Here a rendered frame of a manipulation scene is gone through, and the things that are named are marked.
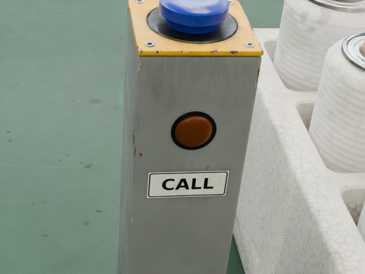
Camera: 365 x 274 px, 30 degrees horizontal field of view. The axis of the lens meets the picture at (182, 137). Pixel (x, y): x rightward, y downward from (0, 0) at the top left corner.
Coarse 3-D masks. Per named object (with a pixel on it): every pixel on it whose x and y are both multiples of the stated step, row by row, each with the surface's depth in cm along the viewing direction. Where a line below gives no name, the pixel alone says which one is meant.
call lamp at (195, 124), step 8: (184, 120) 39; (192, 120) 39; (200, 120) 39; (208, 120) 39; (176, 128) 39; (184, 128) 39; (192, 128) 39; (200, 128) 39; (208, 128) 40; (176, 136) 40; (184, 136) 40; (192, 136) 40; (200, 136) 40; (208, 136) 40; (184, 144) 40; (192, 144) 40; (200, 144) 40
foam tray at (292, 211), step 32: (256, 32) 70; (256, 96) 61; (288, 96) 60; (256, 128) 61; (288, 128) 56; (256, 160) 62; (288, 160) 53; (320, 160) 52; (256, 192) 62; (288, 192) 53; (320, 192) 49; (352, 192) 50; (256, 224) 62; (288, 224) 53; (320, 224) 47; (352, 224) 47; (256, 256) 63; (288, 256) 53; (320, 256) 46; (352, 256) 44
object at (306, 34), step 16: (288, 0) 61; (304, 0) 60; (288, 16) 61; (304, 16) 59; (320, 16) 59; (336, 16) 58; (352, 16) 58; (288, 32) 62; (304, 32) 60; (320, 32) 59; (336, 32) 59; (352, 32) 59; (288, 48) 62; (304, 48) 61; (320, 48) 60; (288, 64) 63; (304, 64) 61; (320, 64) 61; (288, 80) 63; (304, 80) 62
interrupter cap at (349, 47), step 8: (360, 32) 54; (344, 40) 53; (352, 40) 53; (360, 40) 53; (344, 48) 52; (352, 48) 52; (360, 48) 52; (344, 56) 51; (352, 56) 51; (360, 56) 51; (352, 64) 51; (360, 64) 50
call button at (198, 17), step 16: (160, 0) 38; (176, 0) 38; (192, 0) 38; (208, 0) 39; (224, 0) 39; (176, 16) 38; (192, 16) 37; (208, 16) 37; (224, 16) 38; (192, 32) 38; (208, 32) 39
